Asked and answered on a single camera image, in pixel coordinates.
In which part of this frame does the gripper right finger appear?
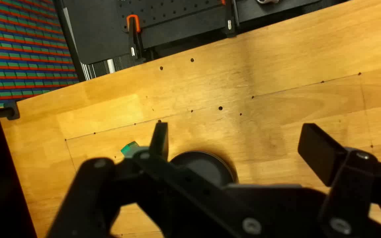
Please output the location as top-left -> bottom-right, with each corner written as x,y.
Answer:
297,123 -> 381,238

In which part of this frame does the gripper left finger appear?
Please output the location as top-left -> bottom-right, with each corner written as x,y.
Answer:
47,122 -> 264,238

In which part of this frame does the green block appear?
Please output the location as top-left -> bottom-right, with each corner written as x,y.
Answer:
120,141 -> 140,158

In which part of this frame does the dark grey bowl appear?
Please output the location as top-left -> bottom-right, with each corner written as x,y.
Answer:
170,151 -> 238,186

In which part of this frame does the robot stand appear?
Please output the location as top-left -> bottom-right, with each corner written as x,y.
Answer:
53,0 -> 346,82

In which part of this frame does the black clamp with orange handle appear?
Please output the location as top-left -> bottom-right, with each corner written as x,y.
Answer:
126,14 -> 147,64
221,0 -> 241,38

